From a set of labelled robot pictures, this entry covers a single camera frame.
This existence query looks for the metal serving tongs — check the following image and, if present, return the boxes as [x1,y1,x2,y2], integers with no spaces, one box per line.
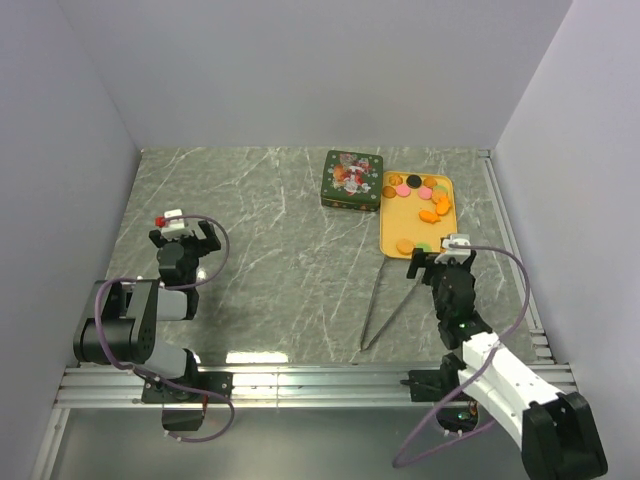
[358,256,421,353]

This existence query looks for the gold tin lid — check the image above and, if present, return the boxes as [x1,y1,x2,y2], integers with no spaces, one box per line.
[320,150,384,201]

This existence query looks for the green cookie tin box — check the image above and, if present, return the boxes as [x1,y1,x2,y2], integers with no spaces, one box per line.
[320,196,380,212]

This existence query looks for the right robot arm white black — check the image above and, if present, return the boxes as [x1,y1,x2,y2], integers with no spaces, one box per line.
[407,239,608,479]

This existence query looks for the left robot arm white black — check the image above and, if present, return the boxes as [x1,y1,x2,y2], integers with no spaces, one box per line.
[73,210,230,402]

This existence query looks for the green round cookie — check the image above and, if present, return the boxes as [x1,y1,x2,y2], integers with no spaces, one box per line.
[416,242,432,252]

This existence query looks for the round orange biscuit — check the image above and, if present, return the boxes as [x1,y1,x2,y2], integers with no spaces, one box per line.
[396,239,415,255]

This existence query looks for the yellow cookie tray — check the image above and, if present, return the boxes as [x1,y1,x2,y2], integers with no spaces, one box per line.
[379,171,458,260]

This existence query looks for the pink round cookie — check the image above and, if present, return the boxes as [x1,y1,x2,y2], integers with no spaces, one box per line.
[396,184,411,197]

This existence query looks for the black sandwich cookie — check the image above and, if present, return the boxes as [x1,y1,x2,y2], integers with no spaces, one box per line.
[406,174,422,189]

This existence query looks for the flower shaped butter cookie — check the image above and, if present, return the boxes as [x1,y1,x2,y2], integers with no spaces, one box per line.
[388,173,404,186]

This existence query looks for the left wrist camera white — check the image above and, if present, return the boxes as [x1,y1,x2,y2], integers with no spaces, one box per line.
[155,209,194,240]

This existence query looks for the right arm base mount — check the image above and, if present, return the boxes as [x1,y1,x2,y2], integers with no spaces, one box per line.
[400,366,495,403]

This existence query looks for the aluminium mounting rail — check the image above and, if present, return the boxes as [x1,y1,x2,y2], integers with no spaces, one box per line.
[59,364,584,409]

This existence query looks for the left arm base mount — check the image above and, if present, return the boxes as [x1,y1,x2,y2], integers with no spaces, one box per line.
[140,372,236,444]

